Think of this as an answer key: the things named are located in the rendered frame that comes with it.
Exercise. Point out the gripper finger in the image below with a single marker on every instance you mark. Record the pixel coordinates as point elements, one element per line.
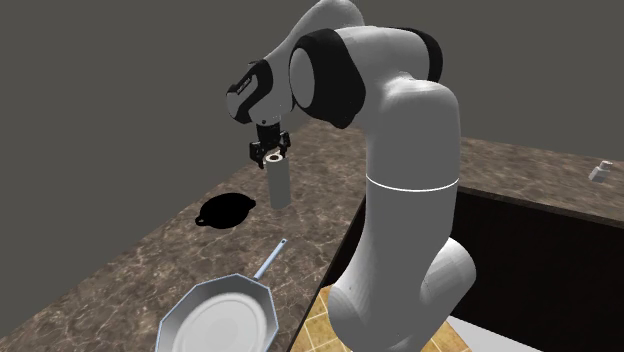
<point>285,140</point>
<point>256,152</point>

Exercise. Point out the silver frying pan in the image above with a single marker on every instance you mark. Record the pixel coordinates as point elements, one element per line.
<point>222,319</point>

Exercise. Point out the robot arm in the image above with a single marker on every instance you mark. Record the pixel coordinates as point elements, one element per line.
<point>409,146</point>

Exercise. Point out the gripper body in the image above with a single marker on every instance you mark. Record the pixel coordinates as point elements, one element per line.
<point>268,133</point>

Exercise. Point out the grey paper towel roll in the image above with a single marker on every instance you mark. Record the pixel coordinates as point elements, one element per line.
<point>279,184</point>

